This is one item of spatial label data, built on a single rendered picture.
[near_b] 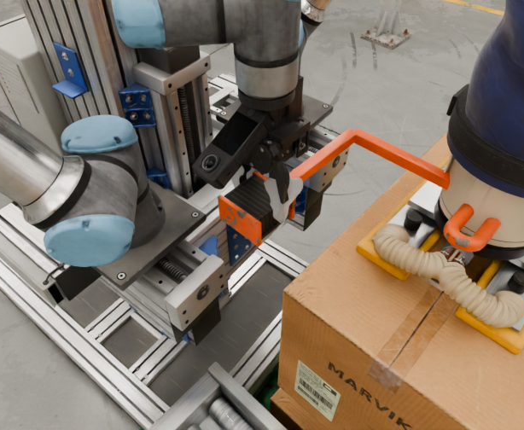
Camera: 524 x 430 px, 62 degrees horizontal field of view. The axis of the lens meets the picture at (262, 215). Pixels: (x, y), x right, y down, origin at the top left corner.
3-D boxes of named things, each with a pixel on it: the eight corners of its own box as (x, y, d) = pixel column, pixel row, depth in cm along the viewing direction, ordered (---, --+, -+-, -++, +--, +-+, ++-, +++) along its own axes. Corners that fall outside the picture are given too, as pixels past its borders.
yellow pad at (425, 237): (403, 283, 73) (410, 265, 70) (354, 251, 78) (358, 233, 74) (489, 183, 90) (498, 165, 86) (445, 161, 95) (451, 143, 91)
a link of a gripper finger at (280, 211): (315, 210, 67) (302, 157, 62) (290, 231, 64) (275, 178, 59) (300, 206, 69) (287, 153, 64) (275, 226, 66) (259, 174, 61)
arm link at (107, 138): (150, 161, 85) (136, 101, 75) (146, 212, 76) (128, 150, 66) (87, 165, 84) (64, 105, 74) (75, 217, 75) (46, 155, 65)
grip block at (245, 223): (258, 247, 65) (258, 225, 61) (218, 218, 69) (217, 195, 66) (294, 217, 69) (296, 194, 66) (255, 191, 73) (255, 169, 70)
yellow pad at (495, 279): (516, 357, 64) (531, 340, 61) (453, 316, 69) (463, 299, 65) (588, 230, 81) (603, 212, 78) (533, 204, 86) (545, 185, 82)
